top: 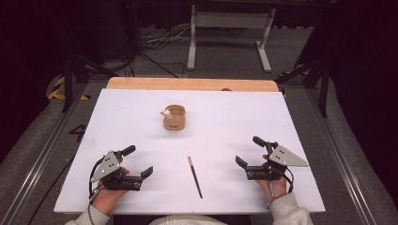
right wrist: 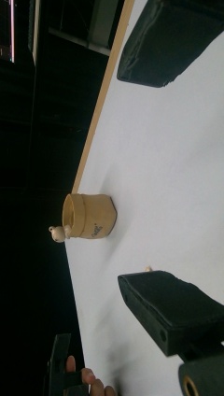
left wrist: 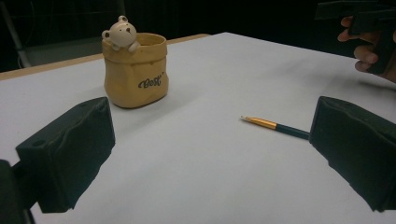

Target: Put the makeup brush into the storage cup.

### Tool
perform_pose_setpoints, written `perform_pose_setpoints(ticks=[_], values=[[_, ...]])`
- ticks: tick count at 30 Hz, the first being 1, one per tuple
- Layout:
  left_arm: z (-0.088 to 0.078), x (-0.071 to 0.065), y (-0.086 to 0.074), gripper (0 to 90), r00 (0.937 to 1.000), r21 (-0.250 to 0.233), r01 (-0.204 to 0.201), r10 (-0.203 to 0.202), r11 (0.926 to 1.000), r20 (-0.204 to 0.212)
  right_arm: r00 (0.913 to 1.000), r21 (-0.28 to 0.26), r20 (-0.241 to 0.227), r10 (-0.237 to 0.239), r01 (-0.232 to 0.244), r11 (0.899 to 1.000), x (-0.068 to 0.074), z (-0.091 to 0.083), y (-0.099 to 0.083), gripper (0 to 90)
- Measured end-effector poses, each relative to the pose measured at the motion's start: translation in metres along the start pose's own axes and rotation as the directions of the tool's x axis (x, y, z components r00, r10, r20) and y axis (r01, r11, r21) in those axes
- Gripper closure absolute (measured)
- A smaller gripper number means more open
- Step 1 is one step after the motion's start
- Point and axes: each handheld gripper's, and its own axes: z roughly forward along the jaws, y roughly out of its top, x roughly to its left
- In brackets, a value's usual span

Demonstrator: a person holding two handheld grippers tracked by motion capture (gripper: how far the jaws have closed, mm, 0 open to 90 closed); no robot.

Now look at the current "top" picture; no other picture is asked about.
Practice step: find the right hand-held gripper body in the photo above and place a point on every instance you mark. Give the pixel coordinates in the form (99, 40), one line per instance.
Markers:
(283, 158)

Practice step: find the wooden pen holder with figure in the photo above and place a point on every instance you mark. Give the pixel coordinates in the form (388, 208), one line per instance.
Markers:
(174, 122)

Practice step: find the yellow black floor tape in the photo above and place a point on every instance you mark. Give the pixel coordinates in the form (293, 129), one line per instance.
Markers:
(58, 90)
(294, 73)

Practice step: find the person's left hand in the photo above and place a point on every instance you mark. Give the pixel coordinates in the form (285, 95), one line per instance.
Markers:
(106, 200)

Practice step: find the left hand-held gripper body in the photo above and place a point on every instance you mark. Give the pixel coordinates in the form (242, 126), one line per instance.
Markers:
(108, 168)

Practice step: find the dark pencil with orange end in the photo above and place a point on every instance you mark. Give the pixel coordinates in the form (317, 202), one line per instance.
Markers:
(195, 178)

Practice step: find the black tripod stand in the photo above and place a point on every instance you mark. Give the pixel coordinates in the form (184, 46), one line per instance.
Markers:
(70, 78)
(322, 84)

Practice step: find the person's right hand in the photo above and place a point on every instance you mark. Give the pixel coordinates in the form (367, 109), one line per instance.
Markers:
(277, 187)

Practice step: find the wooden table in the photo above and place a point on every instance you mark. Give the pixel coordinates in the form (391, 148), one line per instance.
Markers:
(187, 83)

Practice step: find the aluminium floor rail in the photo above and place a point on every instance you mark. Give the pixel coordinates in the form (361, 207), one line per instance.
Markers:
(341, 156)
(40, 159)

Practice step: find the white table cover board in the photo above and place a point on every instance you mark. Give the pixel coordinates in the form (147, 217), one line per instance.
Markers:
(219, 125)

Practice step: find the person's grey clothed torso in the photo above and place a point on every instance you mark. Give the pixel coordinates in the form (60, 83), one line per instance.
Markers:
(187, 220)

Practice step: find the white metal stand frame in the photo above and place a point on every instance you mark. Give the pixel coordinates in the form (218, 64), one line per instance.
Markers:
(231, 20)

